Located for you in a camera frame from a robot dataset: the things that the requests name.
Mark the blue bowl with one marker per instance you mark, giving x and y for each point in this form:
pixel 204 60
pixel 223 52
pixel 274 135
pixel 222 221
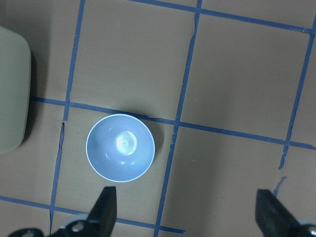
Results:
pixel 120 148

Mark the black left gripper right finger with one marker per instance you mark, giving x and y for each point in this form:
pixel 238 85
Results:
pixel 272 218

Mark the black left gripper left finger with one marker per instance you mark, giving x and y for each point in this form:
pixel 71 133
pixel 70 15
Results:
pixel 103 215

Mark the white chrome toaster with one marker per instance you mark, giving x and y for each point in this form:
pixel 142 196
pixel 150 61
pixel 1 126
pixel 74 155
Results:
pixel 15 80

